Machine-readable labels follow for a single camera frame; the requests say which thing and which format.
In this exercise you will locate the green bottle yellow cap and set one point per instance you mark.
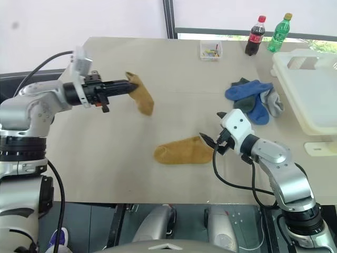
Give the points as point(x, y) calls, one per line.
point(279, 35)

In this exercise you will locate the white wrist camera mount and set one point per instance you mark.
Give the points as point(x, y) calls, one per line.
point(238, 125)
point(80, 62)

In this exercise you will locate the black table leg frame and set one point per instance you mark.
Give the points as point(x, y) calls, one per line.
point(117, 224)

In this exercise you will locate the dark green sock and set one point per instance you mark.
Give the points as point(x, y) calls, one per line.
point(246, 104)

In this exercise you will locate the mustard yellow sock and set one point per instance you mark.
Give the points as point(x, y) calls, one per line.
point(143, 100)
point(181, 153)

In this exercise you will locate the blue sock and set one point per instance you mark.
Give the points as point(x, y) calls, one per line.
point(259, 112)
point(245, 91)

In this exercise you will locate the white plastic tray piece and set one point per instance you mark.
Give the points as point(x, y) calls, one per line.
point(319, 149)

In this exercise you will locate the black window frame post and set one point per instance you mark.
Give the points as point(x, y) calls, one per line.
point(169, 18)

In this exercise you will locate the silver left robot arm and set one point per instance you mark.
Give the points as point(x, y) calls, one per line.
point(31, 105)

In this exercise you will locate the silver rounded robot leg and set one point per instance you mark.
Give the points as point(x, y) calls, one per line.
point(219, 226)
point(155, 224)

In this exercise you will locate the dark robot torso top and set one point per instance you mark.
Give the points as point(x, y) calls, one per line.
point(168, 246)

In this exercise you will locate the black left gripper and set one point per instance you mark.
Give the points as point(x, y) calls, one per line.
point(92, 88)

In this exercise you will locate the blue and white shoe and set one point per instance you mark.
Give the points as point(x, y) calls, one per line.
point(59, 241)

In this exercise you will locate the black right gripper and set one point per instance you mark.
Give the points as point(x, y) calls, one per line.
point(225, 143)

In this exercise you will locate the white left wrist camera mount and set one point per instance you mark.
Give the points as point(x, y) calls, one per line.
point(80, 62)

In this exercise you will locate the grey sock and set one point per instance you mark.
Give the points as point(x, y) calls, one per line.
point(275, 104)

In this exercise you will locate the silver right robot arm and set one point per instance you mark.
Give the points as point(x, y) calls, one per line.
point(289, 179)

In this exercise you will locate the clear box with coloured bits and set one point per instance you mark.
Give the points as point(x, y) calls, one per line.
point(210, 51)

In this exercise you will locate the cola bottle red cap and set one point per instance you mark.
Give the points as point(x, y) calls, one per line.
point(255, 39)

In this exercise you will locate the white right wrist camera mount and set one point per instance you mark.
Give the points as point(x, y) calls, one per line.
point(238, 125)

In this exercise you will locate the white plastic basket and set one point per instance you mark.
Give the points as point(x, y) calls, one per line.
point(308, 95)

